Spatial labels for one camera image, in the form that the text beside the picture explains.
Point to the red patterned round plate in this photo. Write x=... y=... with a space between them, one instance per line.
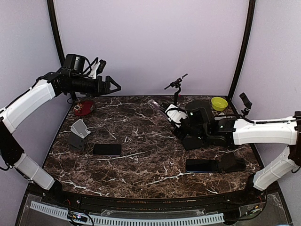
x=84 y=108

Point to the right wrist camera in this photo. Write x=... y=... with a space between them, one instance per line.
x=174 y=114

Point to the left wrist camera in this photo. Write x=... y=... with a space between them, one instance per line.
x=97 y=68

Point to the dark phone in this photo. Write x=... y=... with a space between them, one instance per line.
x=191 y=143

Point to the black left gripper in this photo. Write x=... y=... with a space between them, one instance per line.
x=99 y=91

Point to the dark grey stand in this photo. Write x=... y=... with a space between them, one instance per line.
x=76 y=141

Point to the white folding phone stand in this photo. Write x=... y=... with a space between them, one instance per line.
x=80 y=129

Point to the black rear gooseneck phone stand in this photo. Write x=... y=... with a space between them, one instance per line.
x=177 y=85

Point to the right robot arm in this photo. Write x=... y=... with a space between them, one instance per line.
x=195 y=126

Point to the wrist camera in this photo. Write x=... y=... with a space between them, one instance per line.
x=97 y=68
x=174 y=114

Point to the black front tripod phone stand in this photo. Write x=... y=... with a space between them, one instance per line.
x=247 y=103

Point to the white cable duct strip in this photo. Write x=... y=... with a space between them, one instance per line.
x=123 y=219

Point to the purple phone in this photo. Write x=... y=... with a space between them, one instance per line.
x=159 y=108

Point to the blue edged black phone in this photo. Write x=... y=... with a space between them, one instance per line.
x=201 y=166

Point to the lime green plastic bowl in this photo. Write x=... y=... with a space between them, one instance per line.
x=219 y=104

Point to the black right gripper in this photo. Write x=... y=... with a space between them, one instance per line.
x=181 y=135

